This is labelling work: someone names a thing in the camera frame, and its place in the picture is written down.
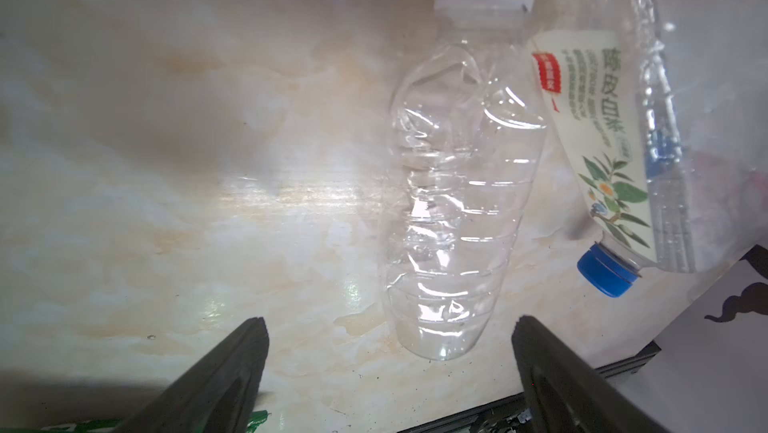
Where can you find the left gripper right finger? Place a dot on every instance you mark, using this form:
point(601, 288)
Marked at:
point(563, 393)

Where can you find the clear ribbed water bottle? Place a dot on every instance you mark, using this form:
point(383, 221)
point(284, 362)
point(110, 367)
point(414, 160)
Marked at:
point(467, 126)

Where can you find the Fox's candy bag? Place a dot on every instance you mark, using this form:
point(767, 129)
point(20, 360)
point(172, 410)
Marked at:
point(256, 419)

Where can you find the blue cap Fiji bottle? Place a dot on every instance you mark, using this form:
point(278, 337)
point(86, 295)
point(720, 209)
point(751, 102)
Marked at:
point(698, 83)

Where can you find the large clear square bottle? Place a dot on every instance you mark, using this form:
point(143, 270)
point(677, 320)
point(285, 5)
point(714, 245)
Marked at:
point(585, 70)

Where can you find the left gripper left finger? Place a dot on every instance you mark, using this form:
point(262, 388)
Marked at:
point(217, 394)

